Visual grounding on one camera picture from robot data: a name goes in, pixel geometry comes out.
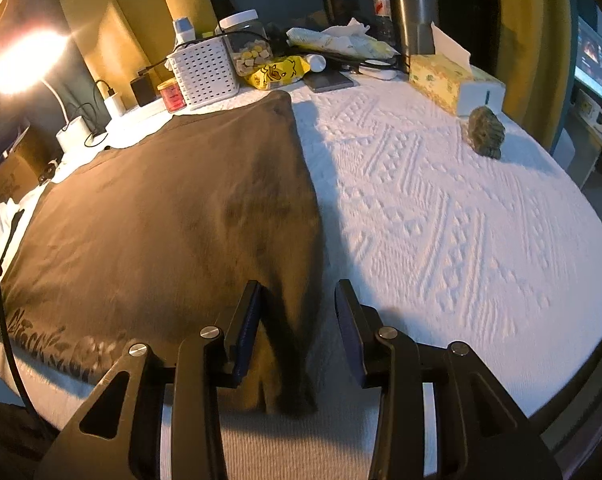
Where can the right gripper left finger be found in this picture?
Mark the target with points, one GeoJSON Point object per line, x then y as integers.
{"type": "Point", "coordinates": [115, 434]}

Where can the dark olive garment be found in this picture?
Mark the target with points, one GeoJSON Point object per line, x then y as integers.
{"type": "Point", "coordinates": [154, 241]}

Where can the white textured mattress cover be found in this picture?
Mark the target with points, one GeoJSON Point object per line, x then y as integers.
{"type": "Point", "coordinates": [448, 245]}

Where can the white garment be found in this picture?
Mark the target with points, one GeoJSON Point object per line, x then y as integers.
{"type": "Point", "coordinates": [7, 212]}

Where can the red tin can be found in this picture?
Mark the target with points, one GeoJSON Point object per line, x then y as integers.
{"type": "Point", "coordinates": [171, 95]}

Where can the cardboard box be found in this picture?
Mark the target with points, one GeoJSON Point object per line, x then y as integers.
{"type": "Point", "coordinates": [17, 178]}

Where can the white charger plug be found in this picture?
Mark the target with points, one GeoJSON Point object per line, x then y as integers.
{"type": "Point", "coordinates": [114, 105]}

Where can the black power adapter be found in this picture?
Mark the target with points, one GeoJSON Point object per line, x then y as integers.
{"type": "Point", "coordinates": [143, 90]}

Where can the white perforated plastic basket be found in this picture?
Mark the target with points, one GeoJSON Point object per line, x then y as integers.
{"type": "Point", "coordinates": [204, 72]}

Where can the yellow snack bag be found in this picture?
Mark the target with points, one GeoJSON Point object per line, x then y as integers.
{"type": "Point", "coordinates": [278, 73]}

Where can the black smartphone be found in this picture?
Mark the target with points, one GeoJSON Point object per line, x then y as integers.
{"type": "Point", "coordinates": [328, 80]}

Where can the clear jar with white lid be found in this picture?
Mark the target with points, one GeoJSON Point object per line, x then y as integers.
{"type": "Point", "coordinates": [246, 41]}

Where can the blue capped bottle in basket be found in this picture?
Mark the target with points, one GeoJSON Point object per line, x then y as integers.
{"type": "Point", "coordinates": [184, 31]}

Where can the white mug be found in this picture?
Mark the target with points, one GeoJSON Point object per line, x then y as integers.
{"type": "Point", "coordinates": [589, 110]}

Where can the white desk lamp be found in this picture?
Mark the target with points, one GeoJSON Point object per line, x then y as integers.
{"type": "Point", "coordinates": [27, 62]}

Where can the white and yellow plastic package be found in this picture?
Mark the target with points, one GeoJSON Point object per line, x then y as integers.
{"type": "Point", "coordinates": [350, 40]}

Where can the yellow tissue box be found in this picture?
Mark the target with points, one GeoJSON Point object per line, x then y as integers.
{"type": "Point", "coordinates": [448, 78]}

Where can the plastic water bottle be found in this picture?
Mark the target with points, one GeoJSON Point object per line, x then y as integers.
{"type": "Point", "coordinates": [385, 29]}

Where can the computer monitor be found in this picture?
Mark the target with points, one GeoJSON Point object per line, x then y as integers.
{"type": "Point", "coordinates": [588, 65]}

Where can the stainless steel kettle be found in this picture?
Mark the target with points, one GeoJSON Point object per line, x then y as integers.
{"type": "Point", "coordinates": [412, 21]}

